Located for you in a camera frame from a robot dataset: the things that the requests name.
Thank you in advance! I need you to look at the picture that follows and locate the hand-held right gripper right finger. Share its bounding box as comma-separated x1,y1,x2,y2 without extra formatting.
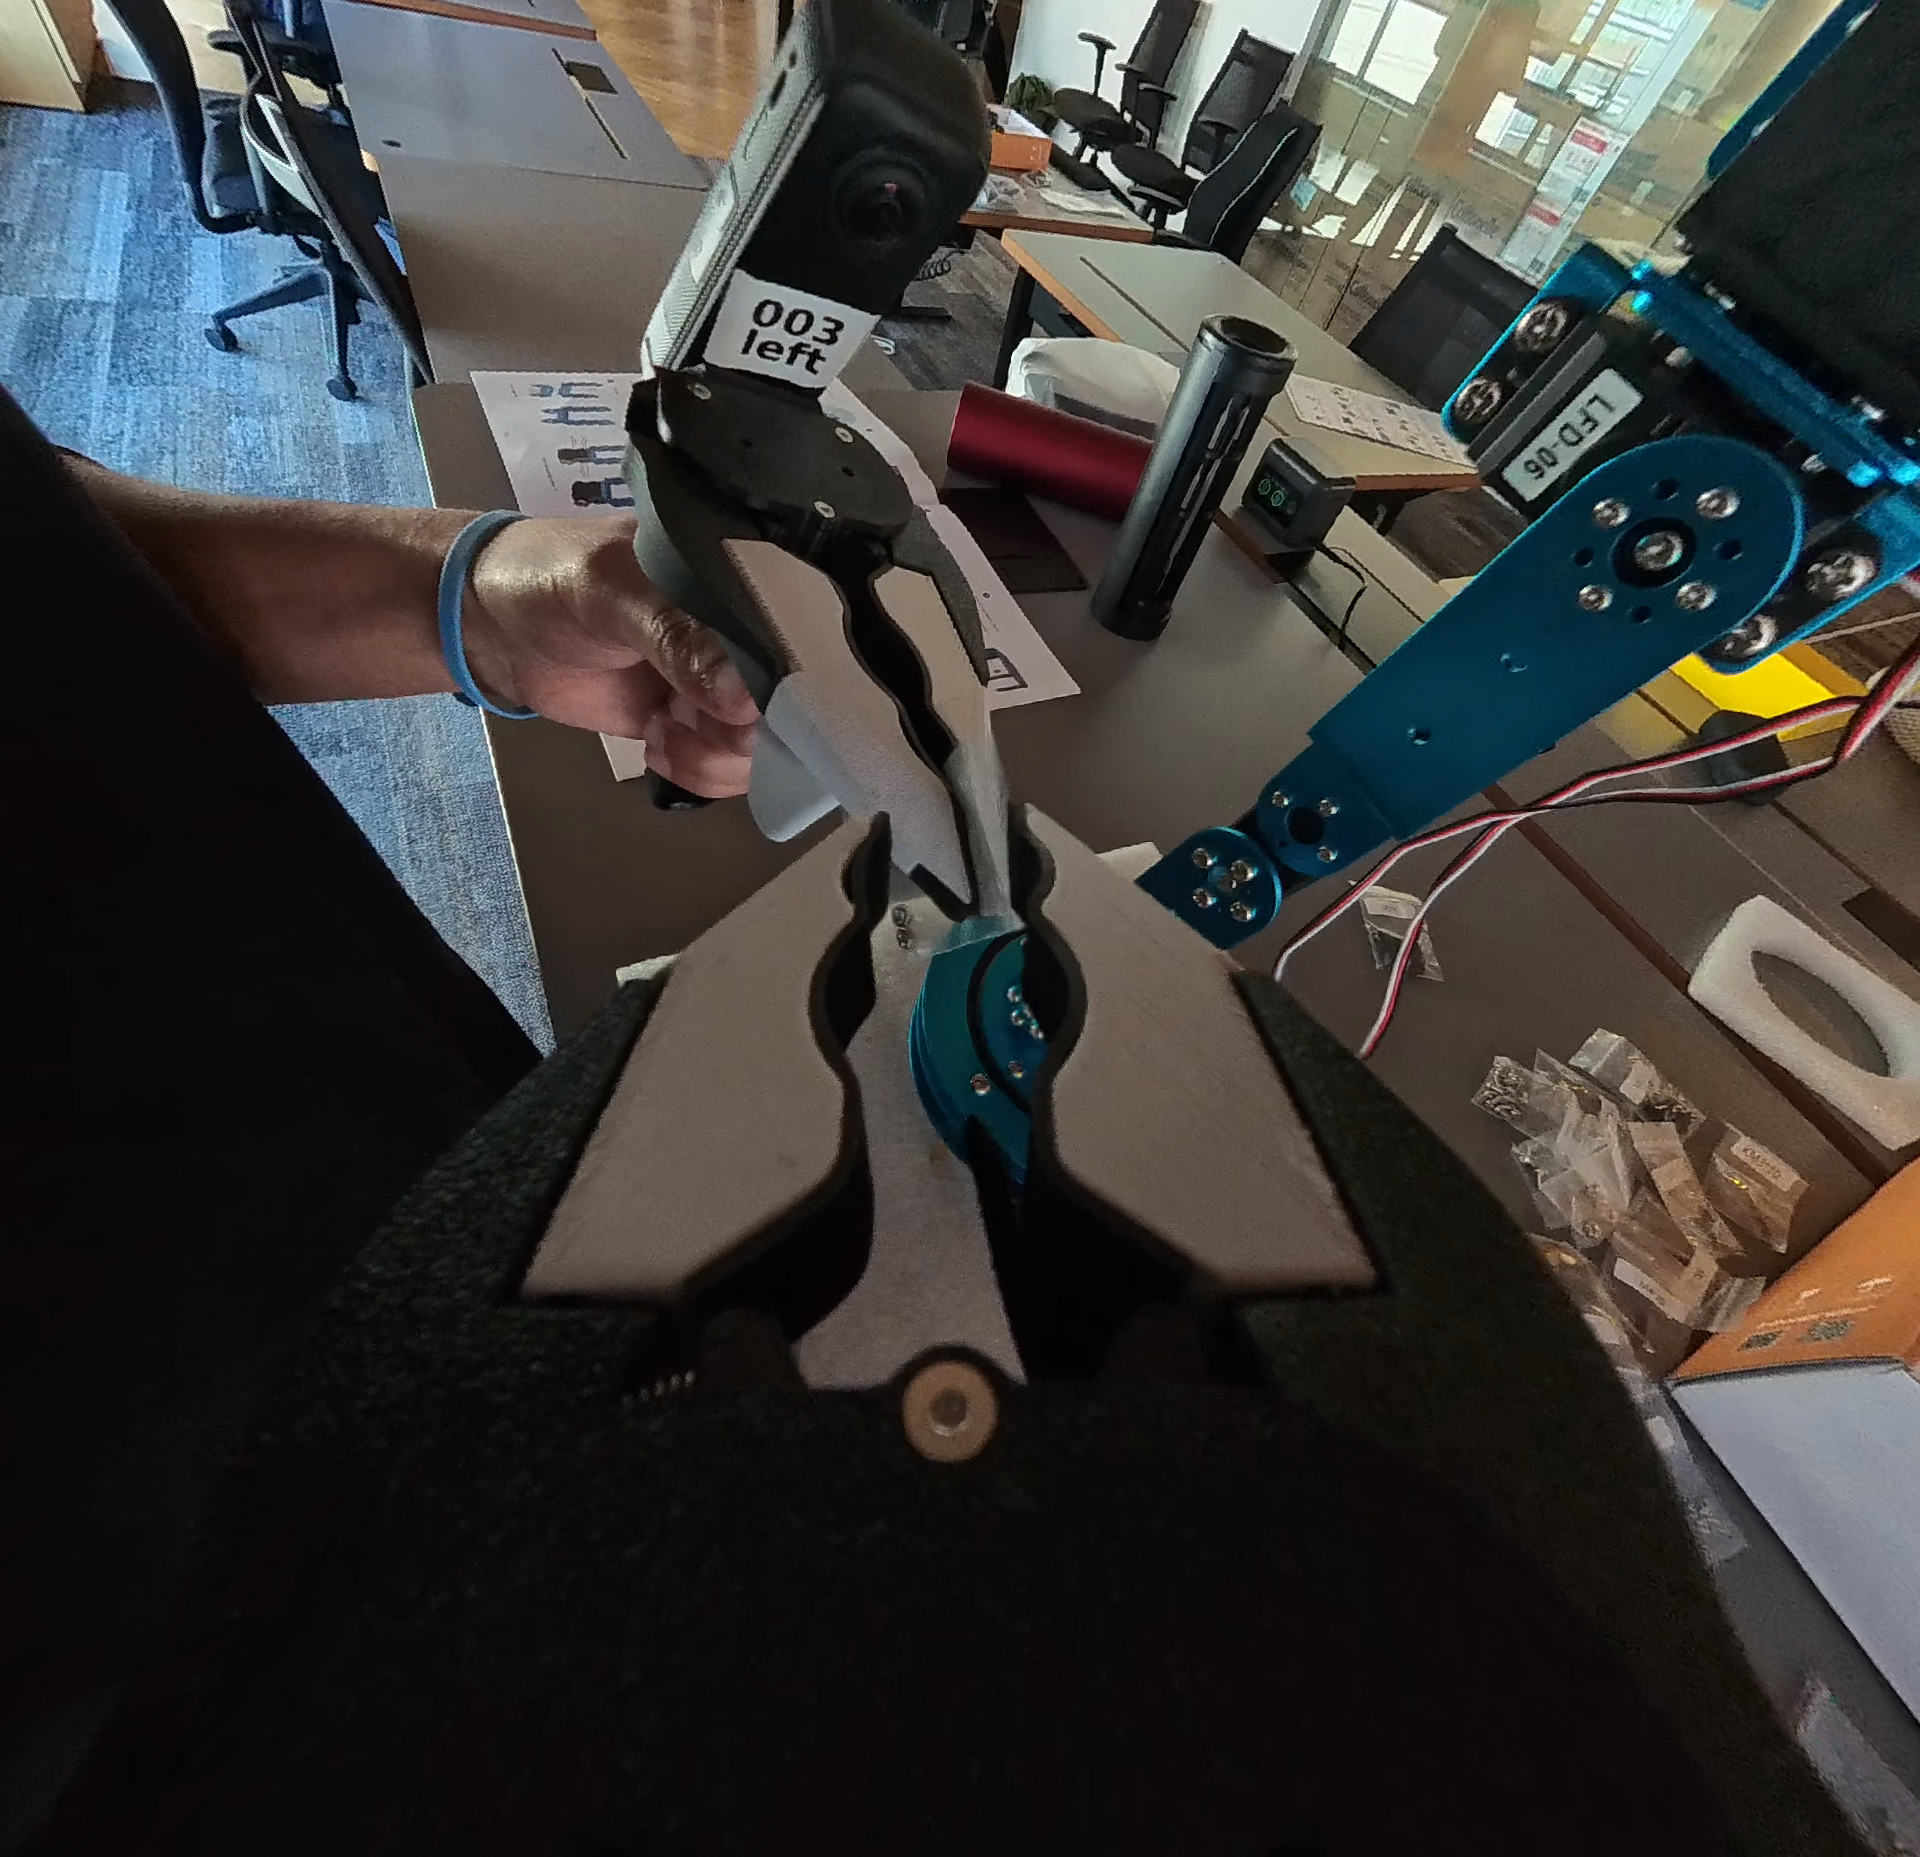
1026,807,1377,1295

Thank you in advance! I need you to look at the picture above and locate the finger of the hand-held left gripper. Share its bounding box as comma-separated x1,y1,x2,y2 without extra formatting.
719,536,977,903
865,511,1001,761

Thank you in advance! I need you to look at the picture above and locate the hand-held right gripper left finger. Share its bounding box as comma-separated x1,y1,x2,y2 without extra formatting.
520,817,879,1304

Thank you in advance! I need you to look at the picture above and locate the blue toy robot arm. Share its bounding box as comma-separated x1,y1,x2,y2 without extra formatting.
908,0,1920,1199

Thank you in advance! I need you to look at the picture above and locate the orange white cardboard box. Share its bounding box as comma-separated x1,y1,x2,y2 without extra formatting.
1665,1156,1920,1732

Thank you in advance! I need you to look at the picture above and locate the person's left forearm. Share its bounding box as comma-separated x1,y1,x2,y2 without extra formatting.
60,455,481,711

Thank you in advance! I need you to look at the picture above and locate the person's left hand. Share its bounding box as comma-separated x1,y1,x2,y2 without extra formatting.
463,515,767,799

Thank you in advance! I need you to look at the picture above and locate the red metal tube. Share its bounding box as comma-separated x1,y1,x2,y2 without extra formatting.
943,380,1157,524

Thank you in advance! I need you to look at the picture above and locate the white foam sheet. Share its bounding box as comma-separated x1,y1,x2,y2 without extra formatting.
615,836,1157,1387

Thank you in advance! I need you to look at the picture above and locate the printed instruction manual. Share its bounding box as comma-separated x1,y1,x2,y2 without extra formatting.
469,368,1081,786

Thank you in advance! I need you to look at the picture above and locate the black cylindrical bit holder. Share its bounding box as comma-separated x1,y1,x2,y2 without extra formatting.
1090,314,1298,641

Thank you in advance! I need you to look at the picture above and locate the small clear parts bag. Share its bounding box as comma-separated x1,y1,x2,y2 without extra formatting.
1358,886,1443,985

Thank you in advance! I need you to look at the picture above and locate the white crumpled wrap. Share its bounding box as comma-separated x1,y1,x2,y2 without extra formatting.
1008,333,1188,426

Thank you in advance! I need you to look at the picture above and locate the blue wristband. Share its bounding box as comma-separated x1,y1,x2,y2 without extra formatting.
437,509,541,723

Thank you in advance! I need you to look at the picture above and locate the black power box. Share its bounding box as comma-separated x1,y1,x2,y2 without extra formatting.
1240,438,1359,555

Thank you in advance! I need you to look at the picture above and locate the pile of small screw bags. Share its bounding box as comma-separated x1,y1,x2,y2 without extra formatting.
1470,1030,1809,1377

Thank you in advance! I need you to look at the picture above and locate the printed paper sheet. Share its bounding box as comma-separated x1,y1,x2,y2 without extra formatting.
1284,372,1479,469

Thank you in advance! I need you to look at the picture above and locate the black office chair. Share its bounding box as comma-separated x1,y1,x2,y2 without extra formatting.
203,0,440,390
1156,97,1321,262
1050,0,1203,164
60,0,370,400
1109,30,1294,223

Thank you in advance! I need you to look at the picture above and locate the white foam cutout block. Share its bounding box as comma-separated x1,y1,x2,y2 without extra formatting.
1687,893,1920,1183

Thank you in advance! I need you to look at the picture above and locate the black monitor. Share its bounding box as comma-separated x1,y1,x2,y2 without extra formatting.
1349,223,1540,409

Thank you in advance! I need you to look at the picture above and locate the black white servo cable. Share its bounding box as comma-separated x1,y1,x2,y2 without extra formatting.
1358,686,1920,1066

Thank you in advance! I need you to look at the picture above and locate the red white servo cable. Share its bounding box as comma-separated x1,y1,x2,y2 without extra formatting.
1273,641,1920,982

